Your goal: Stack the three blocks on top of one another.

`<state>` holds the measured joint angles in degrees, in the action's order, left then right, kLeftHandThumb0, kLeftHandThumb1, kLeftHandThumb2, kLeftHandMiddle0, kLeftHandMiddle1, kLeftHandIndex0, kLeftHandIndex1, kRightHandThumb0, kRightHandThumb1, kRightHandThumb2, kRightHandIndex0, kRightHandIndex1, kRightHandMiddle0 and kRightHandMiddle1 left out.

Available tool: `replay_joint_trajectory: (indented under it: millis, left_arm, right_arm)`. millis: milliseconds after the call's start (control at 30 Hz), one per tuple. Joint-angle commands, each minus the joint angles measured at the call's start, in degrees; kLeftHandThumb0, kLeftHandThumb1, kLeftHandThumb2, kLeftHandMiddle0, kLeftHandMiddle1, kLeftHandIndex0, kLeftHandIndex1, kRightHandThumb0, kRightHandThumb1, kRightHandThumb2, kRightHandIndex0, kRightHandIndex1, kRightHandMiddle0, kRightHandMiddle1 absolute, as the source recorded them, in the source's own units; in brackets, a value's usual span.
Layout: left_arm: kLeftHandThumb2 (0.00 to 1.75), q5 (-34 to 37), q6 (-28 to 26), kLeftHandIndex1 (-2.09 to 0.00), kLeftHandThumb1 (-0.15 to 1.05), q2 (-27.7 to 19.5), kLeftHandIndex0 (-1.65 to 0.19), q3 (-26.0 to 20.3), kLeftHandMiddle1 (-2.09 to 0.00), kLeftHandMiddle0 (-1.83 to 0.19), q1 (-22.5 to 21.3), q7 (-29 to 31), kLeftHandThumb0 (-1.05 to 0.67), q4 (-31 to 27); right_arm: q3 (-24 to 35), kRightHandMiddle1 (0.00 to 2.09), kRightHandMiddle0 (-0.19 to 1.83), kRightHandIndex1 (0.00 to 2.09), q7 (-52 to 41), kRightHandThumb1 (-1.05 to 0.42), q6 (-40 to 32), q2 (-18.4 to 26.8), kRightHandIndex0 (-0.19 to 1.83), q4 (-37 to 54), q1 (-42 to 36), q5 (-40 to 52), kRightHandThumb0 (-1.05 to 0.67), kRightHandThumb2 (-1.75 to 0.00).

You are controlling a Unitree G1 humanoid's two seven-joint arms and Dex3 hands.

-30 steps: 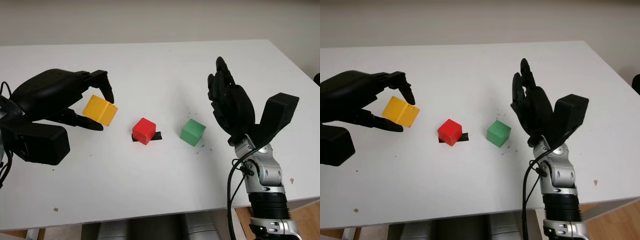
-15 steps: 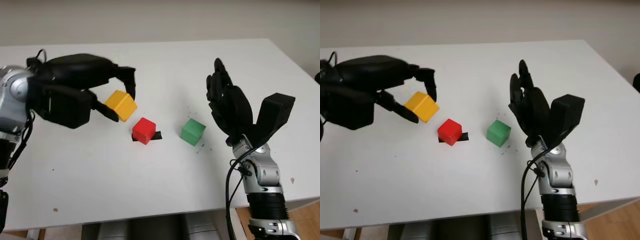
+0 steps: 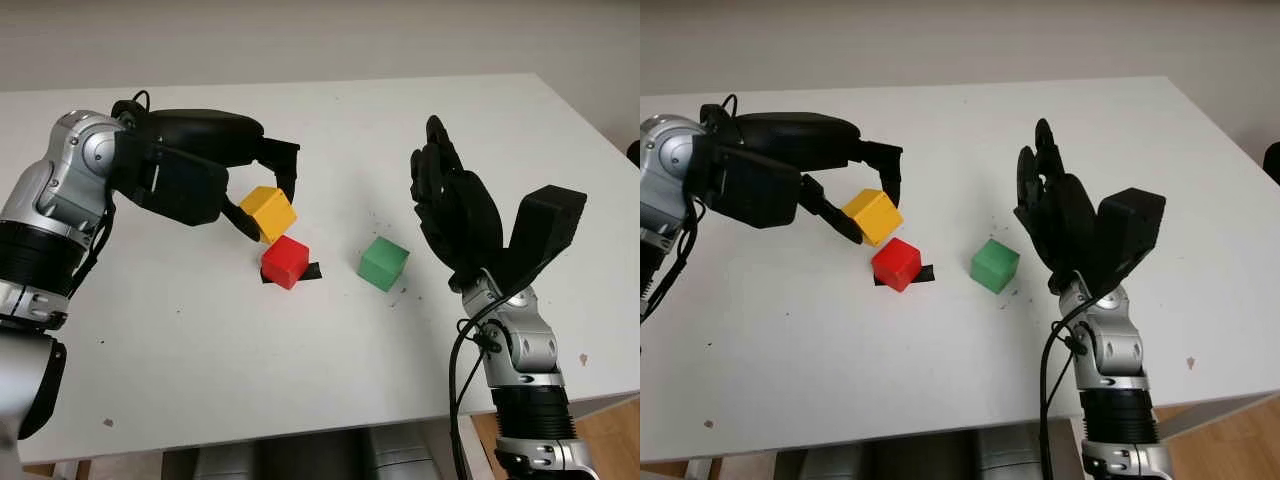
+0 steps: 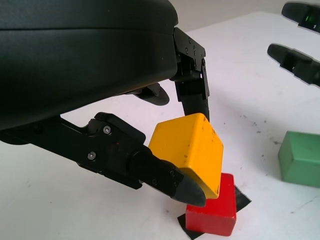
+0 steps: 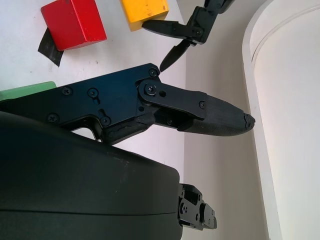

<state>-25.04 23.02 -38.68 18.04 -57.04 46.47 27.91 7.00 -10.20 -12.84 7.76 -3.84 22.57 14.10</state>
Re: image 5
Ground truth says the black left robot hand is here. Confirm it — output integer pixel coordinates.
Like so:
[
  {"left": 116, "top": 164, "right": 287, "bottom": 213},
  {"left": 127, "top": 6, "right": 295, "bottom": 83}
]
[{"left": 141, "top": 0, "right": 236, "bottom": 73}]

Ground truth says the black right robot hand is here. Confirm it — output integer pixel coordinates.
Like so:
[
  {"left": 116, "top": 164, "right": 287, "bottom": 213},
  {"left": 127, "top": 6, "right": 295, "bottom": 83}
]
[{"left": 0, "top": 62, "right": 256, "bottom": 240}]

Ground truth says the yellow wooden block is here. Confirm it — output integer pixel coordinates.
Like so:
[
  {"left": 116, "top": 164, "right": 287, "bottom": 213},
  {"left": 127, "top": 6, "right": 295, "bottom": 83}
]
[{"left": 119, "top": 0, "right": 170, "bottom": 32}]

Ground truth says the green wooden block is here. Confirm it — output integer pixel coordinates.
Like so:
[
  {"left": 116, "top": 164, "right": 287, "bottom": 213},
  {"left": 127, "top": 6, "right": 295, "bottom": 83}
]
[{"left": 0, "top": 81, "right": 57, "bottom": 102}]

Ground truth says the red wooden block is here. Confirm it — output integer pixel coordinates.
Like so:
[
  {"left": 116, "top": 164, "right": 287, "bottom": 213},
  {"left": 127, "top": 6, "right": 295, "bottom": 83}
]
[{"left": 40, "top": 0, "right": 108, "bottom": 52}]

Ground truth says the white round container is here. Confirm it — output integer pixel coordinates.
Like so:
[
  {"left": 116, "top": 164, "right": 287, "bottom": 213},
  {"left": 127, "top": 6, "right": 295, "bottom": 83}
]
[{"left": 241, "top": 0, "right": 320, "bottom": 240}]

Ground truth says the black tape patch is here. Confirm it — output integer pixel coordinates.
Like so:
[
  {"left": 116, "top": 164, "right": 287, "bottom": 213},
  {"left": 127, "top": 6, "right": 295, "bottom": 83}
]
[{"left": 37, "top": 27, "right": 63, "bottom": 67}]

